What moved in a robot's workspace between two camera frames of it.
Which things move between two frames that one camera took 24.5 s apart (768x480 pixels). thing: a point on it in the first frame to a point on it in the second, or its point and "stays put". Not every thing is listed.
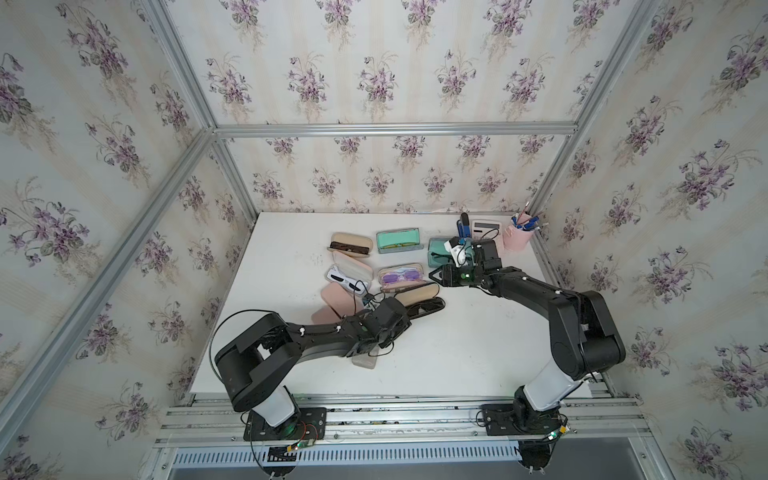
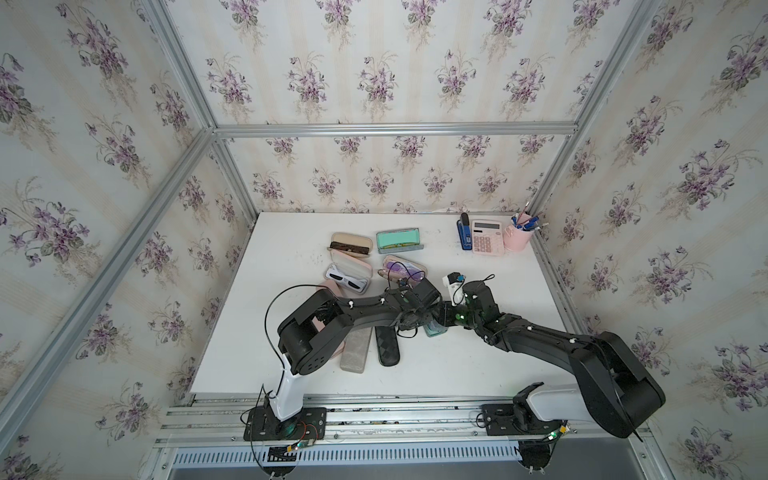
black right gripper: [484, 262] to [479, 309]
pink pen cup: [515, 238] stays put
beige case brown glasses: [354, 244] stays put
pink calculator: [487, 230] stays put
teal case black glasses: [437, 252] to [434, 328]
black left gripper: [403, 324] to [425, 311]
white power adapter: [458, 251] to [455, 283]
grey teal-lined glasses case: [405, 239] stays put
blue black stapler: [463, 225] stays put
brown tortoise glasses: [349, 248] stays put
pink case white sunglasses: [350, 273] stays put
